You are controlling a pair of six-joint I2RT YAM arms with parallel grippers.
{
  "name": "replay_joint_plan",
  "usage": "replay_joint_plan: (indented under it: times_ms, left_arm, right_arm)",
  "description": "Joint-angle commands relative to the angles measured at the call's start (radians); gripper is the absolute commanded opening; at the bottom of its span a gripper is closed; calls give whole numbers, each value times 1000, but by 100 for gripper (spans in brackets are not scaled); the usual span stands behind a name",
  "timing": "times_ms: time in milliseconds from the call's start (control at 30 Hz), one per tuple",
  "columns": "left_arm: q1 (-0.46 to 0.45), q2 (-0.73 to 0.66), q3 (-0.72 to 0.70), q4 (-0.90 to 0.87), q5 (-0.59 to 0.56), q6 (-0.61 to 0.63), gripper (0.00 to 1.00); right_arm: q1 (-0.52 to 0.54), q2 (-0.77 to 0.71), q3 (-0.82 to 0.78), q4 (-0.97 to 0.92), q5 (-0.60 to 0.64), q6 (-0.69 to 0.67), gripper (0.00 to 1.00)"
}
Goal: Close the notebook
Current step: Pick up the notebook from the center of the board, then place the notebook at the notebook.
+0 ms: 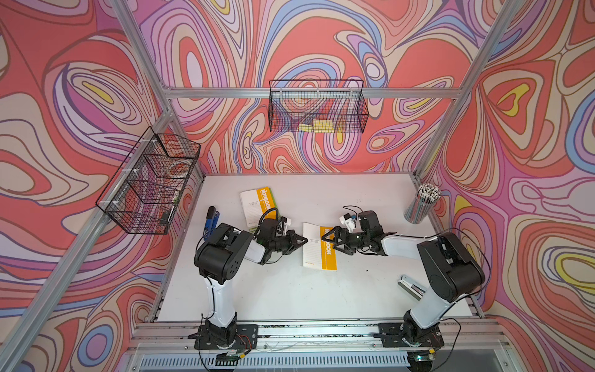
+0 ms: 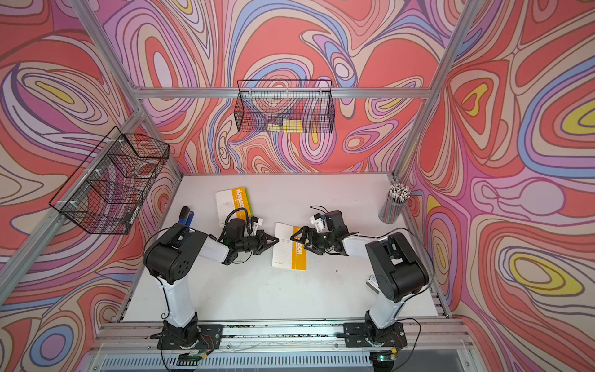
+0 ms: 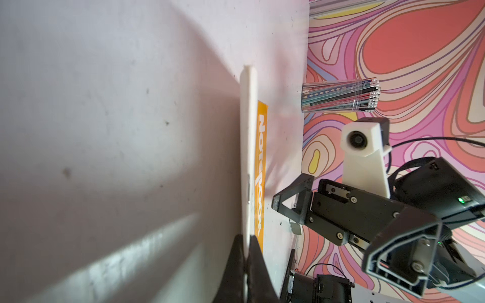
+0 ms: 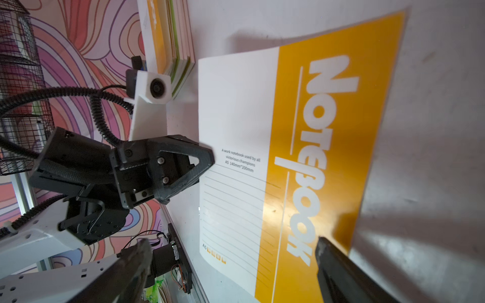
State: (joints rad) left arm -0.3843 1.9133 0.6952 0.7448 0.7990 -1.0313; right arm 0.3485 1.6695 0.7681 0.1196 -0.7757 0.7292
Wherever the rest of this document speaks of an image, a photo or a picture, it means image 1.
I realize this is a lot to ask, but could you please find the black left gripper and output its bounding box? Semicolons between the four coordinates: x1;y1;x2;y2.
267;231;308;256

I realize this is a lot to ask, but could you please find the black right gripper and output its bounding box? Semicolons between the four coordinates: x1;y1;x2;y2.
321;226;370;255

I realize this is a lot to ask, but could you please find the white yellow notebook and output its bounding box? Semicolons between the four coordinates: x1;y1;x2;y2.
240;187;277;232
302;223;338;271

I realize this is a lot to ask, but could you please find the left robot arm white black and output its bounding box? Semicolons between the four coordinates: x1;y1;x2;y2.
189;219;308;351

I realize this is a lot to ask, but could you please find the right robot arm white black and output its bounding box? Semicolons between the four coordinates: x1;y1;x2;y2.
321;210;486;347

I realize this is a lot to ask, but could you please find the blue black stapler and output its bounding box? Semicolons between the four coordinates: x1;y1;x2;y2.
203;206;219;239

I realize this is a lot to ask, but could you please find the silver grey stapler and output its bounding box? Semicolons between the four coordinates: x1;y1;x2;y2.
398;274;427;301

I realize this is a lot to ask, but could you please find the clear cup of pencils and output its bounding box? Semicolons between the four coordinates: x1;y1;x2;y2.
404;184;442;224

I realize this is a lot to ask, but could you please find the yellow sticky notes pad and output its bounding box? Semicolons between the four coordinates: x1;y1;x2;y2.
297;119;336;133

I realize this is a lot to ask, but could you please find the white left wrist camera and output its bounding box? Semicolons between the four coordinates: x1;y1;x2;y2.
277;216;291;235

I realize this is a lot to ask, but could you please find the black wire basket back wall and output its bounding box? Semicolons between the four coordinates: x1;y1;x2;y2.
268;77;370;133

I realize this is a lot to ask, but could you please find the black wire basket wall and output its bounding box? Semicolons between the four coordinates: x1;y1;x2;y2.
95;127;201;235
268;77;370;133

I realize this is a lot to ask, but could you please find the black wire basket left wall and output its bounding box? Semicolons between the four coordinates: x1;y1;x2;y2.
95;127;201;235

